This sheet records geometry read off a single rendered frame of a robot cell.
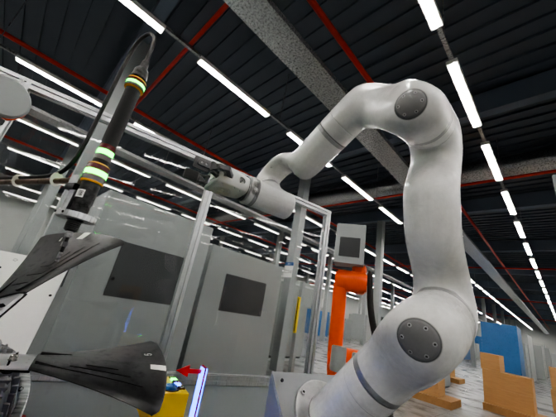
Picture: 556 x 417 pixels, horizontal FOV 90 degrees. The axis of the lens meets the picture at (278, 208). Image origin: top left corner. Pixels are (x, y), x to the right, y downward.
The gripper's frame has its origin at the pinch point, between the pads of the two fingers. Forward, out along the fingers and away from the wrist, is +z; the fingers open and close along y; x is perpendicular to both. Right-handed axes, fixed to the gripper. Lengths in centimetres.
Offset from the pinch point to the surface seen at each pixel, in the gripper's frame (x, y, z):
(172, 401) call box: -60, 21, -18
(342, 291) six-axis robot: 10, 236, -300
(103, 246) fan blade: -23.3, 12.1, 12.6
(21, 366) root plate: -46.3, -3.3, 17.1
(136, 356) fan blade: -44.9, 2.5, -1.1
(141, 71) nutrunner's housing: 18.0, -2.0, 18.7
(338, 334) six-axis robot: -49, 241, -304
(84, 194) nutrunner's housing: -15.4, -1.9, 19.0
